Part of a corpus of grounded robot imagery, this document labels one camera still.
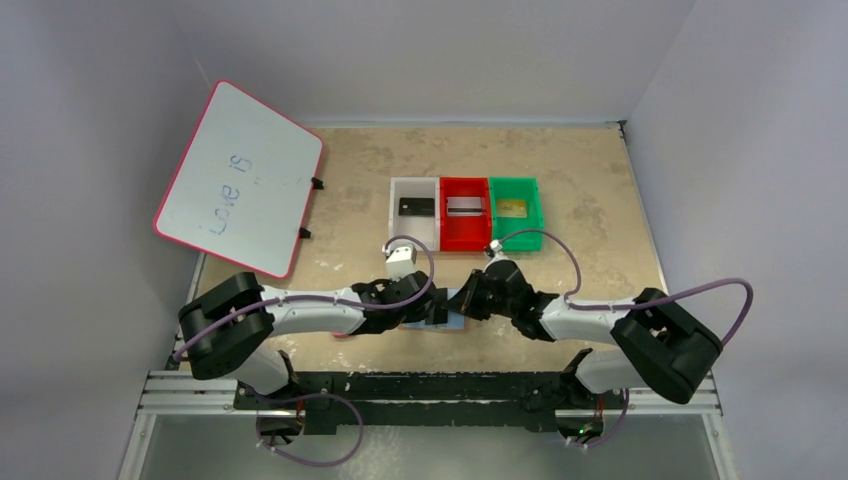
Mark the brown leather card holder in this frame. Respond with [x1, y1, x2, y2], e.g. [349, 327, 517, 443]
[400, 288, 466, 332]

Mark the white plastic bin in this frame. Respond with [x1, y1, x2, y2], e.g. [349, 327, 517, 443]
[388, 177, 441, 251]

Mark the red plastic bin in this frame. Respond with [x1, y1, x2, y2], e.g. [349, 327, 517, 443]
[439, 177, 492, 252]

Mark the green plastic bin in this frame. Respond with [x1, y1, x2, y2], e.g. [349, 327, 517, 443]
[488, 177, 545, 252]

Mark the pink framed whiteboard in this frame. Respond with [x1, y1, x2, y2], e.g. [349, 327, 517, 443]
[153, 80, 324, 279]

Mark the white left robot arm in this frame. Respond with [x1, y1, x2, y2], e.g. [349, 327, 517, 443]
[173, 271, 448, 409]

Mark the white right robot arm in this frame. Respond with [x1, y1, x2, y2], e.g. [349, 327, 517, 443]
[446, 260, 724, 407]

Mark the gold card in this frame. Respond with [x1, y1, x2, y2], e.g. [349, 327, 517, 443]
[495, 198, 528, 218]

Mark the black card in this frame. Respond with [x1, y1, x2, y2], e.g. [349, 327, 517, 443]
[397, 197, 436, 217]

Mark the silver striped card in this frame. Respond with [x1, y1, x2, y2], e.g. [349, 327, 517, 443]
[446, 196, 484, 217]

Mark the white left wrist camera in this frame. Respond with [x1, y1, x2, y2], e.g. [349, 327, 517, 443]
[382, 242, 418, 281]

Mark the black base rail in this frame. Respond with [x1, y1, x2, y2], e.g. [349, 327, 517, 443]
[233, 371, 624, 435]

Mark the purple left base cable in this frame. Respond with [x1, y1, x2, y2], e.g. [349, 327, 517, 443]
[254, 392, 366, 468]

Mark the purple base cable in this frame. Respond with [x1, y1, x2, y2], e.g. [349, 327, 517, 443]
[254, 392, 366, 468]
[563, 390, 631, 453]

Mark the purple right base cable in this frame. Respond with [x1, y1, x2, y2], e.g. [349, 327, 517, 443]
[563, 390, 631, 453]

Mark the aluminium frame rail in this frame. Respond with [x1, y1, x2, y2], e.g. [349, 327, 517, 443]
[135, 369, 723, 419]

